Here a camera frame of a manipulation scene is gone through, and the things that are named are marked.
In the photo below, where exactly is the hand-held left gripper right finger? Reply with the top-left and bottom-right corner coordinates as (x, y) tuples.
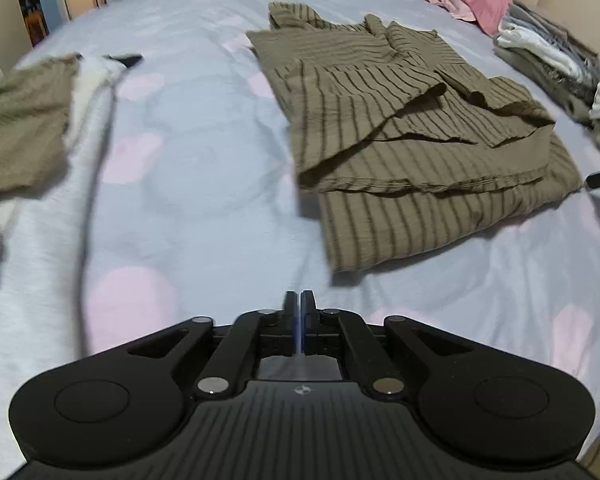
(301, 290), (476, 403)

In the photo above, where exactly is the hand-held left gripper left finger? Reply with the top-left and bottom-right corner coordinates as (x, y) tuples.
(125, 290), (301, 403)

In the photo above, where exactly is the brown striped shirt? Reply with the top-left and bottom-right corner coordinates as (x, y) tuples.
(246, 1), (583, 273)

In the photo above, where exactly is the stack of folded clothes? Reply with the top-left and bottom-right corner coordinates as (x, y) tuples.
(492, 0), (600, 126)

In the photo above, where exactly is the white cloth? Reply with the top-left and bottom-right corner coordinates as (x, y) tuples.
(0, 55), (131, 480)

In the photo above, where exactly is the navy cloth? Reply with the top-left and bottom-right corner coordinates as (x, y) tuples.
(105, 53), (144, 68)

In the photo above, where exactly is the brown cloth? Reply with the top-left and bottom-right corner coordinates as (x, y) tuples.
(0, 52), (81, 193)

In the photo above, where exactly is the orange stool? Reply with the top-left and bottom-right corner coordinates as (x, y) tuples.
(24, 10), (48, 43)

